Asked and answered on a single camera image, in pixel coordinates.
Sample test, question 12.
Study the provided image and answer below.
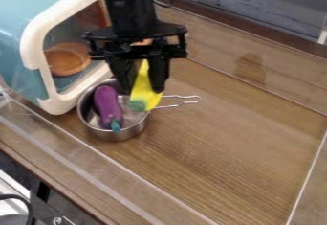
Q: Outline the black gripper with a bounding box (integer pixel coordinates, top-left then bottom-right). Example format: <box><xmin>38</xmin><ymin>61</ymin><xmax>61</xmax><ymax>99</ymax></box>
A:
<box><xmin>82</xmin><ymin>0</ymin><xmax>189</xmax><ymax>93</ymax></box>

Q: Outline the yellow toy banana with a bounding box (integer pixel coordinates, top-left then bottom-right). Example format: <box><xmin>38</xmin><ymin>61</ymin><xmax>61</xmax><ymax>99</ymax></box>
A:
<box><xmin>130</xmin><ymin>59</ymin><xmax>163</xmax><ymax>112</ymax></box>

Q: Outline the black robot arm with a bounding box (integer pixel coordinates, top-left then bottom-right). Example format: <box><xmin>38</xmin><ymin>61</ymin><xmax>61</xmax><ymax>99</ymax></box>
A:
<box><xmin>82</xmin><ymin>0</ymin><xmax>189</xmax><ymax>93</ymax></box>

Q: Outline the silver metal pot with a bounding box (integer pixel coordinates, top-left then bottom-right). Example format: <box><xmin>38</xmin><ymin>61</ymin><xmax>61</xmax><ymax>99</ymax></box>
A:
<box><xmin>75</xmin><ymin>77</ymin><xmax>203</xmax><ymax>142</ymax></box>

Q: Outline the purple toy eggplant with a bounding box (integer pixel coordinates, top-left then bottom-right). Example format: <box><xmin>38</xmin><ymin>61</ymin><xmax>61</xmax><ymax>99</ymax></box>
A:
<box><xmin>94</xmin><ymin>85</ymin><xmax>125</xmax><ymax>133</ymax></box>

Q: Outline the blue white toy microwave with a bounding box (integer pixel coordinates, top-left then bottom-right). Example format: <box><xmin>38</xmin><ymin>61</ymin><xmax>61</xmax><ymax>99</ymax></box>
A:
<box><xmin>0</xmin><ymin>0</ymin><xmax>113</xmax><ymax>115</ymax></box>

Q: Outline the black cable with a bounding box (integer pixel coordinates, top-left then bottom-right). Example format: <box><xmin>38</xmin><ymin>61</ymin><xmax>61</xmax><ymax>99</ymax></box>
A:
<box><xmin>0</xmin><ymin>193</ymin><xmax>36</xmax><ymax>225</ymax></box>

